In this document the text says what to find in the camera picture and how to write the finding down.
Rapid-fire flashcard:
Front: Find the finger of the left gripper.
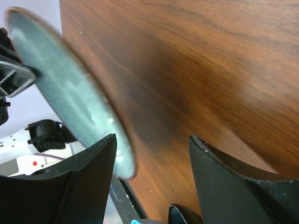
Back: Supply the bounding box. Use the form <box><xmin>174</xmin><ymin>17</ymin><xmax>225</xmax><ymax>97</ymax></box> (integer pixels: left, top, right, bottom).
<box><xmin>8</xmin><ymin>52</ymin><xmax>40</xmax><ymax>97</ymax></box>

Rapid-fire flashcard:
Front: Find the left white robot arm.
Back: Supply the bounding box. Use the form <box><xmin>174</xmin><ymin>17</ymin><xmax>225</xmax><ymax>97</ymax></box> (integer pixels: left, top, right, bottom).
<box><xmin>0</xmin><ymin>28</ymin><xmax>76</xmax><ymax>164</ymax></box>

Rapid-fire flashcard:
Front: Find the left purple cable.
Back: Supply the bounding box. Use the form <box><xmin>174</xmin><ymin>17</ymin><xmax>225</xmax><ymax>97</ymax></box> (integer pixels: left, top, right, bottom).
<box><xmin>35</xmin><ymin>153</ymin><xmax>65</xmax><ymax>161</ymax></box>

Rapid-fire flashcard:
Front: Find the dark blue glazed plate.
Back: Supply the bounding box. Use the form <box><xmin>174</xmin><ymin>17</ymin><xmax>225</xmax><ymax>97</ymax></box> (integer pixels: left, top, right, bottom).
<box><xmin>7</xmin><ymin>7</ymin><xmax>137</xmax><ymax>179</ymax></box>

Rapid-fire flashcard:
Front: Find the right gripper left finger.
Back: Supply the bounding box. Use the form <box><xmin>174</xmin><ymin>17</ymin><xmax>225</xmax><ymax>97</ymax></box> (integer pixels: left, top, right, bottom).
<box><xmin>0</xmin><ymin>134</ymin><xmax>117</xmax><ymax>224</ymax></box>

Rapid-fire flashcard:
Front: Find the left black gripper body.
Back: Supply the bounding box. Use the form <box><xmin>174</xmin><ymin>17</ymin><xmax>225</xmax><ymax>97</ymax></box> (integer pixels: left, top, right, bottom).
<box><xmin>0</xmin><ymin>27</ymin><xmax>14</xmax><ymax>125</ymax></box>

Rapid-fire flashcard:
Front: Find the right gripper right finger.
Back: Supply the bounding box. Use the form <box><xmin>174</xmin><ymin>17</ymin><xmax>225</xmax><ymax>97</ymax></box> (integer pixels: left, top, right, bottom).
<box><xmin>188</xmin><ymin>135</ymin><xmax>299</xmax><ymax>224</ymax></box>

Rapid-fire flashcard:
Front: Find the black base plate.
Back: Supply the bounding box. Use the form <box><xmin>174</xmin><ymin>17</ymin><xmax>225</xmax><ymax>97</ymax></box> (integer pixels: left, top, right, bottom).
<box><xmin>109</xmin><ymin>175</ymin><xmax>148</xmax><ymax>224</ymax></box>

